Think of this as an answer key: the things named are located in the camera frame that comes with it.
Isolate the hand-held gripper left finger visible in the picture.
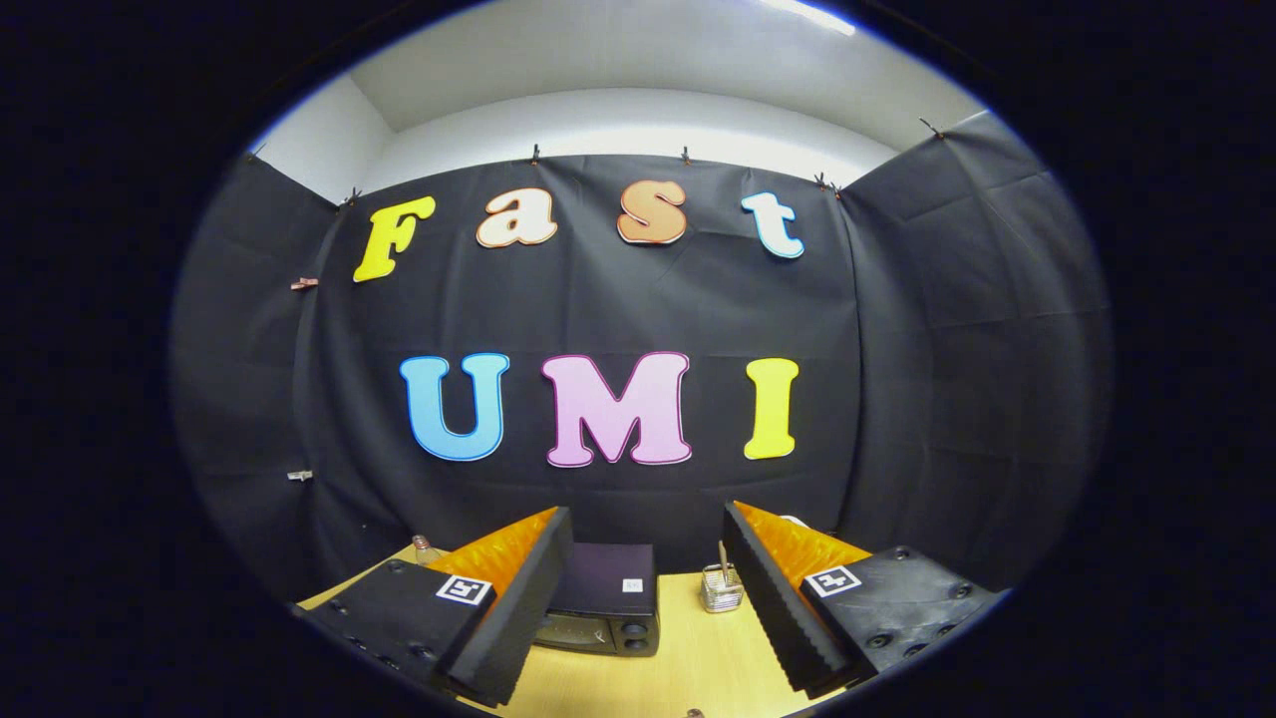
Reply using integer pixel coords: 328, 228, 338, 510
296, 506, 576, 707

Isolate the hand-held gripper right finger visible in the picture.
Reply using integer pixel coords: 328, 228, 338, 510
722, 501, 1003, 699

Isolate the black toaster oven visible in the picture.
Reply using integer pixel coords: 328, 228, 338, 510
533, 541, 661, 657

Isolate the wire mesh holder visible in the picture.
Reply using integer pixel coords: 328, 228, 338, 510
700, 563, 745, 613

